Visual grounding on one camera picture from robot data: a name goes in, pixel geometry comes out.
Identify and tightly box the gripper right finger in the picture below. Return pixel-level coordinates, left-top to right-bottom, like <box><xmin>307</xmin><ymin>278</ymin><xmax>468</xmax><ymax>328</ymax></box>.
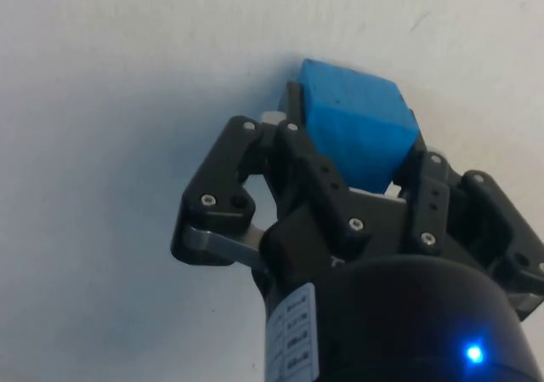
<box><xmin>389</xmin><ymin>109</ymin><xmax>544</xmax><ymax>324</ymax></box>

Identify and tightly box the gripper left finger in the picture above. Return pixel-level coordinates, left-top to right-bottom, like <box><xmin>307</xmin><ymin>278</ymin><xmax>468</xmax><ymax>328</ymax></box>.
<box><xmin>170</xmin><ymin>81</ymin><xmax>375</xmax><ymax>270</ymax></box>

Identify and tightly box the blue cube block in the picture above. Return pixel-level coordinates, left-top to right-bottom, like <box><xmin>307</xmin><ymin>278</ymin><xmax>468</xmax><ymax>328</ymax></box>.
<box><xmin>298</xmin><ymin>58</ymin><xmax>418</xmax><ymax>196</ymax></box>

